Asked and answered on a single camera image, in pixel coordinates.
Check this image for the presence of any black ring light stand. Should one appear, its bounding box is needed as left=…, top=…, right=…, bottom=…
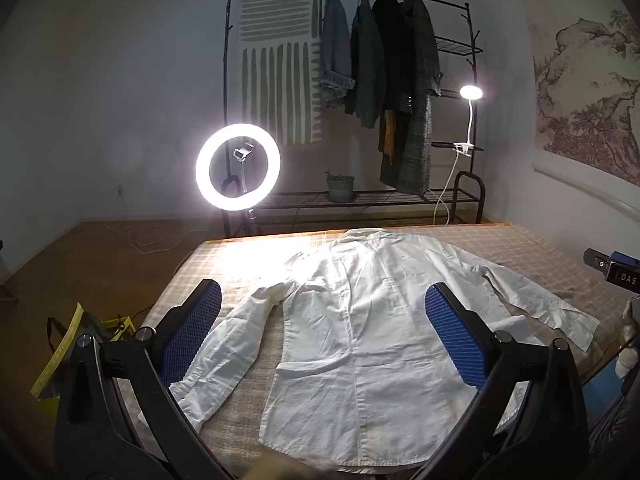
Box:
left=220, top=144, right=266, bottom=238

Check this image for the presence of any white shirt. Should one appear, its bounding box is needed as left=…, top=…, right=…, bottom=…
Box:
left=169, top=227, right=600, bottom=473

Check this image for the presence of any black coat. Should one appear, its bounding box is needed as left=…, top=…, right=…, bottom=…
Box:
left=371, top=0, right=416, bottom=113

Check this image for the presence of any yellow bag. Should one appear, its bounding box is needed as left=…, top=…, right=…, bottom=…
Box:
left=31, top=301, right=138, bottom=413

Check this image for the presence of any landscape wall painting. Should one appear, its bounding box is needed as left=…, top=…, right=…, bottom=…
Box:
left=527, top=7, right=640, bottom=186

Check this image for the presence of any dark green jacket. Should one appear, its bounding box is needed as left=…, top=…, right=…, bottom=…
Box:
left=344, top=0, right=387, bottom=130

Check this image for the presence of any blue denim jacket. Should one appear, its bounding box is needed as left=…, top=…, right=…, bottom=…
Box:
left=319, top=0, right=357, bottom=107

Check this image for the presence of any yellow scarf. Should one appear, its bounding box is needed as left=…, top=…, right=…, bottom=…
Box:
left=377, top=109, right=397, bottom=156

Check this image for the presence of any potted plant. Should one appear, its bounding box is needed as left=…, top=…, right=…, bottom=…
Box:
left=324, top=170, right=357, bottom=204

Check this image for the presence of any white ring light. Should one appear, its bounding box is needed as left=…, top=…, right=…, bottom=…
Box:
left=195, top=122, right=282, bottom=211

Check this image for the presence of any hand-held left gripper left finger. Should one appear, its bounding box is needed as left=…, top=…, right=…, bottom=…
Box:
left=55, top=278, right=236, bottom=480

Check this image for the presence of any green striped hanging cloth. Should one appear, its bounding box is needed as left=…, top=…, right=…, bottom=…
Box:
left=239, top=0, right=323, bottom=146

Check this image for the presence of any plush toy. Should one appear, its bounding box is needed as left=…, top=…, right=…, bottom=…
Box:
left=614, top=337, right=640, bottom=380

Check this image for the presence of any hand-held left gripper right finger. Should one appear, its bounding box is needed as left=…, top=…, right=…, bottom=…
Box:
left=415, top=282, right=591, bottom=480

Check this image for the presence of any white floor cable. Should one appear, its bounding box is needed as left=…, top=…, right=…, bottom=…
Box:
left=120, top=225, right=211, bottom=253

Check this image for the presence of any black metal clothes rack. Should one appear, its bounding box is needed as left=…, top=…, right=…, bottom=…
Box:
left=220, top=0, right=487, bottom=238

